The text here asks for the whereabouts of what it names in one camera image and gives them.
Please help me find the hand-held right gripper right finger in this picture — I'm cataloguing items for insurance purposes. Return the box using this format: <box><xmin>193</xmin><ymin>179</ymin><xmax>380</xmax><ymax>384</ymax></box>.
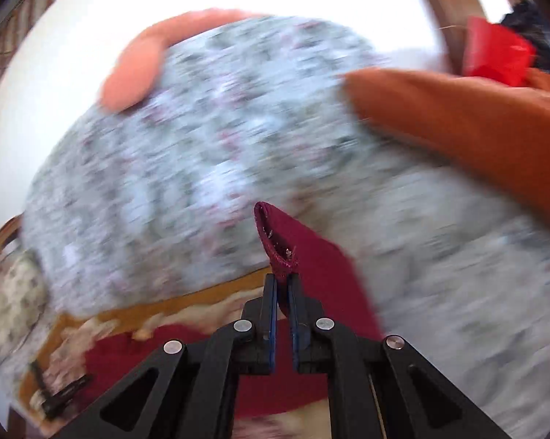
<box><xmin>288</xmin><ymin>273</ymin><xmax>513</xmax><ymax>439</ymax></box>

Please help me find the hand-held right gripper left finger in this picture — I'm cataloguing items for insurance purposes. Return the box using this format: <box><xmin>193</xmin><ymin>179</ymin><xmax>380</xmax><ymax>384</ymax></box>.
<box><xmin>51</xmin><ymin>273</ymin><xmax>278</xmax><ymax>439</ymax></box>

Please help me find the dark red knit garment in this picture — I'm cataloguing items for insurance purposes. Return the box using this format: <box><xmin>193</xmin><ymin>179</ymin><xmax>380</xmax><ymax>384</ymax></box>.
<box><xmin>83</xmin><ymin>201</ymin><xmax>386</xmax><ymax>419</ymax></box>

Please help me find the orange plush floral blanket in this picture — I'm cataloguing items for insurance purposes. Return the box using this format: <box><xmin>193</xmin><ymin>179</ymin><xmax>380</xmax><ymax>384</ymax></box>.
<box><xmin>18</xmin><ymin>277</ymin><xmax>395</xmax><ymax>439</ymax></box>

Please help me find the black bar-shaped object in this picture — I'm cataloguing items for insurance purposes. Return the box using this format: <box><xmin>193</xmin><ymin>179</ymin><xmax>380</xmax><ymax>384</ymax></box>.
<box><xmin>28</xmin><ymin>360</ymin><xmax>94</xmax><ymax>421</ymax></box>

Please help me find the orange cloth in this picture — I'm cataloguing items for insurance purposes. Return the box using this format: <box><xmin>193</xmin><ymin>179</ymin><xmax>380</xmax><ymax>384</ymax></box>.
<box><xmin>343</xmin><ymin>66</ymin><xmax>550</xmax><ymax>244</ymax></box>

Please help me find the wooden sofa armrest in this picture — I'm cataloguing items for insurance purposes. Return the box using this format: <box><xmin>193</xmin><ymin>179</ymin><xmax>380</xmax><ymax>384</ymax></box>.
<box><xmin>0</xmin><ymin>216</ymin><xmax>27</xmax><ymax>258</ymax></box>

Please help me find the salmon pink cloth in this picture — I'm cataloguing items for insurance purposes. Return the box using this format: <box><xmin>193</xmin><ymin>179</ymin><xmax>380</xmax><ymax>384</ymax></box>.
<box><xmin>100</xmin><ymin>8</ymin><xmax>258</xmax><ymax>113</ymax></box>

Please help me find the bright red object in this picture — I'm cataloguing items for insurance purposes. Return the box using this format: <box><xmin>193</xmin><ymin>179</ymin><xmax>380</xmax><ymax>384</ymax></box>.
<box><xmin>462</xmin><ymin>16</ymin><xmax>537</xmax><ymax>87</ymax></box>

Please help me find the dark blue cloth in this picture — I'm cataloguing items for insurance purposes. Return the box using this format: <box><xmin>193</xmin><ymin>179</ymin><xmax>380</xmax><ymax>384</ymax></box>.
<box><xmin>499</xmin><ymin>0</ymin><xmax>550</xmax><ymax>78</ymax></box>

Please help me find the wooden sofa frame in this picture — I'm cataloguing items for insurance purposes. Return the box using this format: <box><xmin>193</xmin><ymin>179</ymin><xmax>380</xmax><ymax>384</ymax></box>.
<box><xmin>407</xmin><ymin>0</ymin><xmax>487</xmax><ymax>76</ymax></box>

